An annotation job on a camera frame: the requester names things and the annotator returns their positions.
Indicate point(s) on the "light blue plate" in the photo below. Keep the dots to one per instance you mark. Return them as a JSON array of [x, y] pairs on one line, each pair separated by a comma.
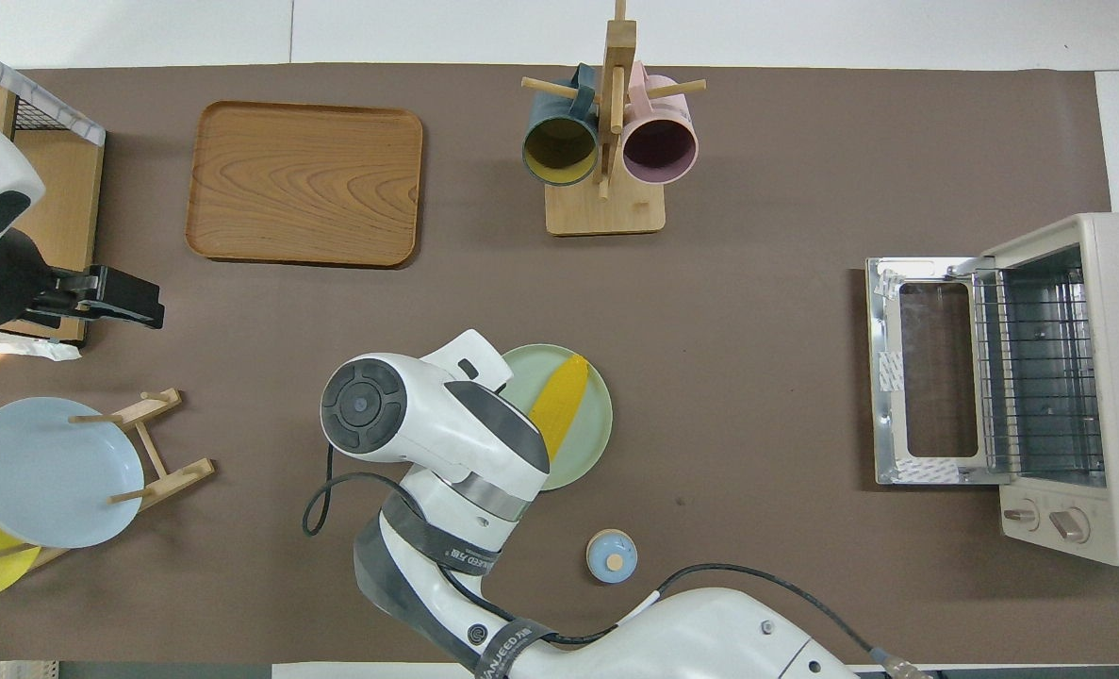
[[50, 471]]

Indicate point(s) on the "metal oven rack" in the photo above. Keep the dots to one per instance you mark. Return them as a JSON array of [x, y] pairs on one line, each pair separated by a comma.
[[1040, 377]]

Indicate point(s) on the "wooden tray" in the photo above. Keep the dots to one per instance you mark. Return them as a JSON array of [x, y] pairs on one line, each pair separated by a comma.
[[304, 184]]

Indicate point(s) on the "pale green plate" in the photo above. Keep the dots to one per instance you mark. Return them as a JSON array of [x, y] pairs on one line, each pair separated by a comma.
[[587, 443]]

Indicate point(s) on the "pink mug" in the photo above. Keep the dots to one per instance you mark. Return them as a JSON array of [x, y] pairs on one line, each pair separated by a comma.
[[658, 151]]

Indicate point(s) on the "wooden plate rack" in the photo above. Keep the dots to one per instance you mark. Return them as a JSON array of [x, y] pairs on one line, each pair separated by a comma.
[[168, 476]]

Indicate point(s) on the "dark teal mug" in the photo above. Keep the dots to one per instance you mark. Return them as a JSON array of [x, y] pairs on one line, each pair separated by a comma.
[[559, 151]]

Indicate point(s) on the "wooden mug tree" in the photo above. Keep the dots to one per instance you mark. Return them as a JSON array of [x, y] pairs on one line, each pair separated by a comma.
[[606, 212]]

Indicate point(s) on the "yellow corn cob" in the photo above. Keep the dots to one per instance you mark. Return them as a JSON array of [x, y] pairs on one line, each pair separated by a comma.
[[561, 401]]

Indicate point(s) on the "glass oven door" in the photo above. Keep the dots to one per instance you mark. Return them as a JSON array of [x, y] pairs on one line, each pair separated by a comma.
[[889, 377]]

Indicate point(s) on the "brown table mat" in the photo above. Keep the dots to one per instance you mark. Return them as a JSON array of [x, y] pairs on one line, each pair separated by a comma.
[[710, 424]]

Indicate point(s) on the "small blue call bell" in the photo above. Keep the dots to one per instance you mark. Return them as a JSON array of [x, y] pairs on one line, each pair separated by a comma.
[[611, 556]]

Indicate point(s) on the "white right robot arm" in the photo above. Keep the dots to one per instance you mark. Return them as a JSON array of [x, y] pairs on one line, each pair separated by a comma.
[[427, 424]]

